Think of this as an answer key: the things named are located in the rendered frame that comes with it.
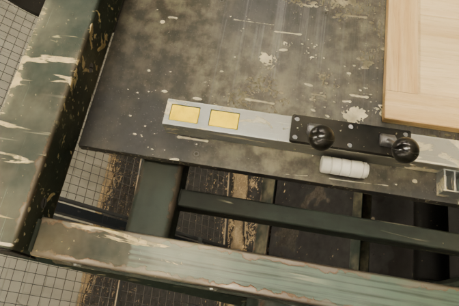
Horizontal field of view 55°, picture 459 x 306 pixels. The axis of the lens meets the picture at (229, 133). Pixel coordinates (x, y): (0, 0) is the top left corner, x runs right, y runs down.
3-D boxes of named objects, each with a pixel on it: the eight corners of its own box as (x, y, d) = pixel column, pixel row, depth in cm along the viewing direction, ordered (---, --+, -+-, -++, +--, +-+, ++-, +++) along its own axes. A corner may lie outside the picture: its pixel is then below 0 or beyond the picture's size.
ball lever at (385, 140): (394, 152, 75) (421, 167, 62) (371, 149, 75) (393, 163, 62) (398, 130, 75) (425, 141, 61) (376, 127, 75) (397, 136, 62)
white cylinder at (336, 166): (318, 174, 77) (365, 182, 76) (321, 169, 74) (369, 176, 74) (320, 158, 78) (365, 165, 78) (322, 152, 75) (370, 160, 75)
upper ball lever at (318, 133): (323, 142, 76) (334, 154, 63) (300, 138, 76) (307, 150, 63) (326, 119, 76) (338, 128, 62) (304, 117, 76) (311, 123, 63)
